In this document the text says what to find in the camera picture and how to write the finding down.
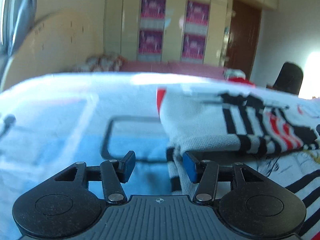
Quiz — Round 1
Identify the white red black striped sweater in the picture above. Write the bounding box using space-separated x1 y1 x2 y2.
157 86 319 239

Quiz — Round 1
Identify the red folded cloth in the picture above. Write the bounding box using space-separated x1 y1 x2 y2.
227 77 255 87

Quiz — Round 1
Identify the white green folded cloth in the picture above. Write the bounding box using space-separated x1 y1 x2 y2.
223 68 246 80

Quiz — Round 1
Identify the pink bed cover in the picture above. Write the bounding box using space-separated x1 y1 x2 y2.
120 61 225 80

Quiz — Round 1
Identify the patterned pillow near headboard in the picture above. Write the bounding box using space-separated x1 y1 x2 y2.
71 52 127 73

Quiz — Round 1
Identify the black chair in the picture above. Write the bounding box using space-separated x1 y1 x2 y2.
273 62 304 95

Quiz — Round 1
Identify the lower right pink poster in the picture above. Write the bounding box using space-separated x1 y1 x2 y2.
182 34 206 60

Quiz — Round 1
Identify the pink poster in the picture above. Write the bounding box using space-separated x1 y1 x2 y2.
186 1 210 25
138 29 163 54
140 0 166 19
182 34 206 60

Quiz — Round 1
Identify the lower left pink poster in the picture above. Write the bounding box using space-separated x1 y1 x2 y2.
138 29 163 54

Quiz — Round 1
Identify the cream rounded headboard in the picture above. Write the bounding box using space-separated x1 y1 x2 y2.
1 10 103 91

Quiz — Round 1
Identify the brown wooden door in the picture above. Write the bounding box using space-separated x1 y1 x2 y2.
225 0 261 79

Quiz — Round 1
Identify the cream built-in wardrobe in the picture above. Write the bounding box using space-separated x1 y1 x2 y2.
104 0 278 66

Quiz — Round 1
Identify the upper right pink poster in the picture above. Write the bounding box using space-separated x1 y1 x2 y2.
186 1 210 25

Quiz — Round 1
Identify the upper left pink poster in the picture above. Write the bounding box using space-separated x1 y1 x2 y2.
140 0 166 19

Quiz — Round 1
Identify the blue grey curtain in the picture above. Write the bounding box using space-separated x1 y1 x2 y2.
0 0 45 63

